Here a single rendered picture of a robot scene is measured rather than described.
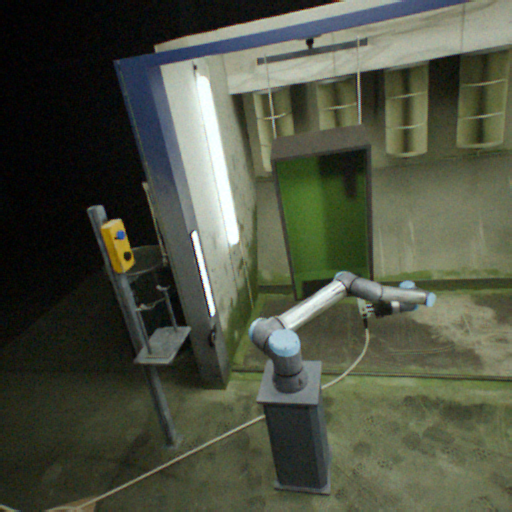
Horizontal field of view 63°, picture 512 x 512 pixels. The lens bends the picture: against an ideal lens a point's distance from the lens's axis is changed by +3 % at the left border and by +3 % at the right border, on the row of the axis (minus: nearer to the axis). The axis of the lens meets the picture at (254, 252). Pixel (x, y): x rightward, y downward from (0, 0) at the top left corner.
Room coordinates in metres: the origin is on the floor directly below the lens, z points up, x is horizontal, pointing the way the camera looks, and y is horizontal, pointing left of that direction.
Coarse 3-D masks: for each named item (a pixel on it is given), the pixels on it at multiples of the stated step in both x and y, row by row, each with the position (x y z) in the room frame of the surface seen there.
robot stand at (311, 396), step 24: (264, 384) 1.67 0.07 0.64; (312, 384) 1.61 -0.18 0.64; (264, 408) 1.60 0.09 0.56; (288, 408) 1.54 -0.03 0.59; (312, 408) 1.52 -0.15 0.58; (288, 432) 1.54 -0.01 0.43; (312, 432) 1.51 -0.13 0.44; (288, 456) 1.55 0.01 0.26; (312, 456) 1.51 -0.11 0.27; (288, 480) 1.56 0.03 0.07; (312, 480) 1.52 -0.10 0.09
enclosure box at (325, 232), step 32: (352, 128) 2.67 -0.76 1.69; (288, 160) 2.85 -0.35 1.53; (320, 160) 2.82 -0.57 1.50; (352, 160) 2.78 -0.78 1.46; (288, 192) 2.91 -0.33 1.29; (320, 192) 2.87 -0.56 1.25; (352, 192) 2.83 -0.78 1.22; (288, 224) 2.97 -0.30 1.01; (320, 224) 2.93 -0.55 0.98; (352, 224) 2.89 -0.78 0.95; (288, 256) 2.64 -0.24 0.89; (320, 256) 3.00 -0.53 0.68; (352, 256) 2.95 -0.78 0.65; (320, 288) 2.81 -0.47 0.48
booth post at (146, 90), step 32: (128, 64) 2.43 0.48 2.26; (128, 96) 2.45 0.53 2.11; (160, 96) 2.49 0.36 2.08; (160, 128) 2.41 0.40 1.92; (160, 160) 2.42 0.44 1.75; (160, 192) 2.44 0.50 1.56; (160, 224) 2.45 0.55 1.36; (192, 224) 2.50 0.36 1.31; (192, 256) 2.41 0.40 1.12; (192, 288) 2.42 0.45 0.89; (192, 320) 2.44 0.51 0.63; (224, 352) 2.53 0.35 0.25; (224, 384) 2.41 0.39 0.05
